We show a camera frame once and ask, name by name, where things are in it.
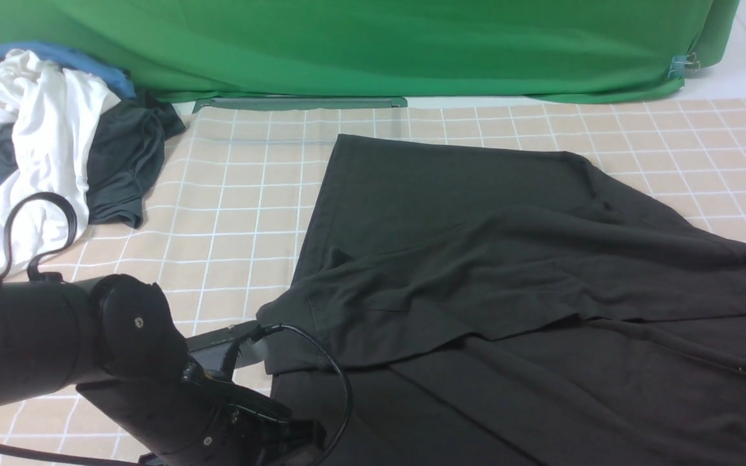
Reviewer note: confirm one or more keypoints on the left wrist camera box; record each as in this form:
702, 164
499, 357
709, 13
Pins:
229, 348

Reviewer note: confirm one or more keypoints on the dark gray long-sleeve shirt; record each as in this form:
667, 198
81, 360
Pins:
500, 307

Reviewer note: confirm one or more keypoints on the dark teal crumpled shirt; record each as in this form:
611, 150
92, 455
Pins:
127, 156

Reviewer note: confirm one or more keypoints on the teal binder clip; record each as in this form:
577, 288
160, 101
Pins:
681, 64

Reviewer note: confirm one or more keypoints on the green backdrop cloth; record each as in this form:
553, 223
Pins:
576, 52

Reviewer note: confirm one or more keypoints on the blue crumpled shirt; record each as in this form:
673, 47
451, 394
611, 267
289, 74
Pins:
56, 61

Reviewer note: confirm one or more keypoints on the white crumpled shirt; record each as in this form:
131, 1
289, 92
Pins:
35, 220

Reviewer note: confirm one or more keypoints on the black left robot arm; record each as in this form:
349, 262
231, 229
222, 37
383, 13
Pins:
113, 338

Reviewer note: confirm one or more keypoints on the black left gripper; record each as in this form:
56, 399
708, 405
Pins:
198, 420

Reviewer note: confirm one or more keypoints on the beige checkered table mat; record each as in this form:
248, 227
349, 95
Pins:
225, 222

